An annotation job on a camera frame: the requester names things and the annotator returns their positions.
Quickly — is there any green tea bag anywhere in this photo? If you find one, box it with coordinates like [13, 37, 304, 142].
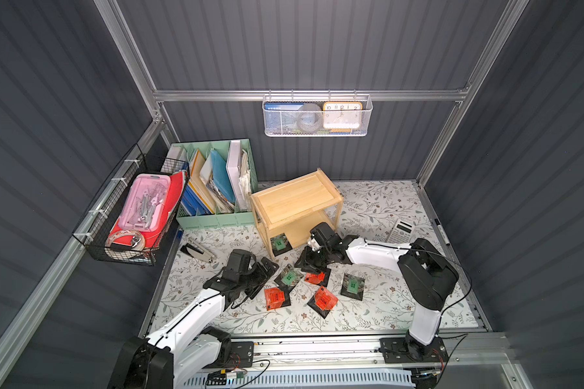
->
[274, 264, 303, 293]
[270, 233, 293, 257]
[340, 273, 365, 301]

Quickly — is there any red tea bag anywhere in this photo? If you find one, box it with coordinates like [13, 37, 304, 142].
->
[304, 268, 331, 288]
[307, 286, 339, 319]
[264, 287, 291, 311]

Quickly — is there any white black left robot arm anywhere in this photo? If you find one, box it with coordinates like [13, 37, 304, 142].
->
[107, 249, 279, 388]

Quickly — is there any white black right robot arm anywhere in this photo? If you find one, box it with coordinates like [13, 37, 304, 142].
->
[295, 222, 459, 362]

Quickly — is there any wooden two-tier shelf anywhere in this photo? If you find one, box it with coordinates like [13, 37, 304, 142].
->
[251, 170, 343, 259]

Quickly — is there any black stapler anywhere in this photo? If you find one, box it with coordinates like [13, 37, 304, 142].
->
[180, 242, 216, 264]

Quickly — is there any white calculator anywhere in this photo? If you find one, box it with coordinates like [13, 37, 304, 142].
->
[387, 219, 415, 245]

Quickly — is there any green file organizer box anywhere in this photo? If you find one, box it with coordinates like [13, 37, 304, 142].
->
[163, 139, 257, 230]

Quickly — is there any clear tape roll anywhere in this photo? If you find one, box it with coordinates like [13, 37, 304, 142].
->
[105, 230, 146, 251]

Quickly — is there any pink plastic case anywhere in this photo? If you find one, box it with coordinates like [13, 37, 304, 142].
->
[118, 173, 171, 233]

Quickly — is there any grey tape roll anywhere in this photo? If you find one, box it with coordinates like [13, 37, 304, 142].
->
[297, 103, 323, 134]

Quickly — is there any black marker pen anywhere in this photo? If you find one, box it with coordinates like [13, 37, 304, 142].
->
[434, 219, 451, 246]

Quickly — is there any yellow white clock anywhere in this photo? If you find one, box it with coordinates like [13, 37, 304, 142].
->
[322, 101, 363, 131]

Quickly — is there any blue box in wall basket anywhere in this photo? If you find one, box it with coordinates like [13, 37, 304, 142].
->
[263, 102, 303, 137]

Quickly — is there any black wire side basket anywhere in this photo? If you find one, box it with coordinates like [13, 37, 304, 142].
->
[73, 147, 189, 267]

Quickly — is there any white wire wall basket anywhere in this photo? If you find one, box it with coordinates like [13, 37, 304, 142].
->
[262, 92, 373, 138]

